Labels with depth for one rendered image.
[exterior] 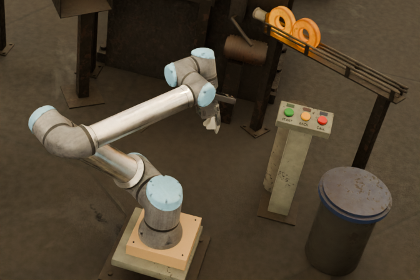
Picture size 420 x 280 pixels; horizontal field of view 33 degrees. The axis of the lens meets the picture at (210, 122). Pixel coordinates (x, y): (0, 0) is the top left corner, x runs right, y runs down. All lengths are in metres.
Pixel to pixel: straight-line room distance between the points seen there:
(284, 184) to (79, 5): 1.35
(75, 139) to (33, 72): 1.75
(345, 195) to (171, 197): 0.75
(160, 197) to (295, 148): 0.71
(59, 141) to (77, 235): 0.90
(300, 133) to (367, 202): 0.42
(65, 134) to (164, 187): 0.59
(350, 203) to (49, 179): 1.44
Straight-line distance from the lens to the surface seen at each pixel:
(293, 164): 3.31
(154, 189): 2.91
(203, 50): 2.88
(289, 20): 3.52
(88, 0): 3.72
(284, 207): 3.51
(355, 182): 3.20
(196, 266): 3.23
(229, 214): 3.49
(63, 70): 4.23
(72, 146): 2.50
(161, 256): 3.05
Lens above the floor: 2.53
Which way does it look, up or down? 40 degrees down
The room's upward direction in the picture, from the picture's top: 11 degrees clockwise
